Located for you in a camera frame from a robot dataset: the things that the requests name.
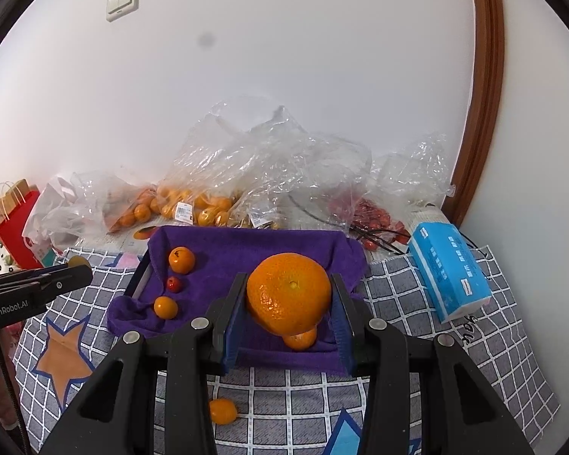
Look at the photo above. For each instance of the blue tissue pack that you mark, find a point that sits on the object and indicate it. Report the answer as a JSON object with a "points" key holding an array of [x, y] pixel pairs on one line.
{"points": [[448, 270]]}

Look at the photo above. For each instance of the clear bag of oranges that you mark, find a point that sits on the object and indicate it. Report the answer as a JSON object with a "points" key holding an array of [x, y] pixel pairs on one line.
{"points": [[194, 166]]}

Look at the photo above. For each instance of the brown wooden door frame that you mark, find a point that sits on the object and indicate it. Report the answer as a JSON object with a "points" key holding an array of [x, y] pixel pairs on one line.
{"points": [[488, 57]]}

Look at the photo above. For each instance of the small yellow-green fruit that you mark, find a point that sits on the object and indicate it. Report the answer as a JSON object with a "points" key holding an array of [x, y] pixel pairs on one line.
{"points": [[78, 260]]}

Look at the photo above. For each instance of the orange mandarin with stem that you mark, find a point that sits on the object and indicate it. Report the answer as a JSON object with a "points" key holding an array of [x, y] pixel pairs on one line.
{"points": [[181, 259]]}

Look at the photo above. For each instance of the red paper bag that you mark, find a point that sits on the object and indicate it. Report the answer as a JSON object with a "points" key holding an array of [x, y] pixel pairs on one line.
{"points": [[16, 237]]}

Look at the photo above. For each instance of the white plastic bag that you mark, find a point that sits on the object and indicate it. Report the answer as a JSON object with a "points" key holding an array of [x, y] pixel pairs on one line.
{"points": [[47, 218]]}

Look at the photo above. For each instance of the grey checked blanket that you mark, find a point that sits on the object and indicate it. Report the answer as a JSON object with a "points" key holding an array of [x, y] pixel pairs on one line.
{"points": [[398, 294]]}

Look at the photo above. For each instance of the clear bag of cherry tomatoes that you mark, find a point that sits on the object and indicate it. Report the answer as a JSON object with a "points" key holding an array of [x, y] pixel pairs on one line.
{"points": [[398, 185]]}

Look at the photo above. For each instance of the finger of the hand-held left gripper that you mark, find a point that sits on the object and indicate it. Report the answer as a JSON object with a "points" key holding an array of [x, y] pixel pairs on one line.
{"points": [[52, 280]]}

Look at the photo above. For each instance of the black tray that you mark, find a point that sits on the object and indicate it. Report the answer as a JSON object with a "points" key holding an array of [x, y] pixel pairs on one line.
{"points": [[140, 277]]}

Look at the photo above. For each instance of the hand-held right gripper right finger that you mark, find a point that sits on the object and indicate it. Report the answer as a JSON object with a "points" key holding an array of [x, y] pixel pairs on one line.
{"points": [[342, 336]]}

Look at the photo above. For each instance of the printed fruit box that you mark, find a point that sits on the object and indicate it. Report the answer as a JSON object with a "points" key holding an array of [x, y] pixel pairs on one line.
{"points": [[142, 233]]}

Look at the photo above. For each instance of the large orange mandarin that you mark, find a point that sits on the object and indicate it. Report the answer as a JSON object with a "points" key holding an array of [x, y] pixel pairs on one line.
{"points": [[289, 294]]}

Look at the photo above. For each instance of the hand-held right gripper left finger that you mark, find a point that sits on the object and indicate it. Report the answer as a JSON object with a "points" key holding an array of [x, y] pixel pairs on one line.
{"points": [[232, 336]]}

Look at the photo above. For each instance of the white wall switch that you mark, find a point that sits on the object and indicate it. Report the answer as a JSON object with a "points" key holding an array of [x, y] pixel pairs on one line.
{"points": [[122, 0]]}

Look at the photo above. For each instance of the purple towel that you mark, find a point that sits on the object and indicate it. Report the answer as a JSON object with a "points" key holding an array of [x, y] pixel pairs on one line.
{"points": [[218, 256]]}

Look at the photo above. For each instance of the small orange mandarin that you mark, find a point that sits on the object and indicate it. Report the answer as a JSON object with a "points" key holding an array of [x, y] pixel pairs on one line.
{"points": [[165, 307]]}

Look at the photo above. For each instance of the red cherry tomato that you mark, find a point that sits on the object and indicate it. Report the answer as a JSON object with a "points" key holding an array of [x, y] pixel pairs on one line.
{"points": [[173, 284]]}

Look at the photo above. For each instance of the large crumpled clear bag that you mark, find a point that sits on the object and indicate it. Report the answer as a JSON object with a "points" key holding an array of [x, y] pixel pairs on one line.
{"points": [[303, 166]]}

